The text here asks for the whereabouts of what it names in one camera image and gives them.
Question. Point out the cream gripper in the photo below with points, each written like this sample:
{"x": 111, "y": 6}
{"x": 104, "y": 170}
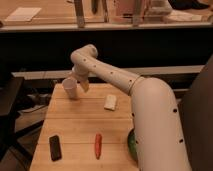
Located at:
{"x": 84, "y": 85}

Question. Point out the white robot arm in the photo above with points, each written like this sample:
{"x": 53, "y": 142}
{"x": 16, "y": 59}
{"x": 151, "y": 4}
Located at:
{"x": 159, "y": 137}

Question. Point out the green ceramic bowl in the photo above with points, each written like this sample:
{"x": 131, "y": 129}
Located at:
{"x": 131, "y": 145}

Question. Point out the white sponge block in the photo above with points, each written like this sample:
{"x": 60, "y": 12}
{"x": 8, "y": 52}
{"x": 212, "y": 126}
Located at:
{"x": 110, "y": 102}

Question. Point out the black remote control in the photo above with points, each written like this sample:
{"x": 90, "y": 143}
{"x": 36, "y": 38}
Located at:
{"x": 55, "y": 148}

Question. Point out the black chair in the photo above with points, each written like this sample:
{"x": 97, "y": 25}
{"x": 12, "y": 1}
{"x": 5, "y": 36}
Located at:
{"x": 11, "y": 101}

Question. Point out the white paper sheet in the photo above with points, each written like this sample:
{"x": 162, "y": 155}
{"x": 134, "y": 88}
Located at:
{"x": 23, "y": 14}

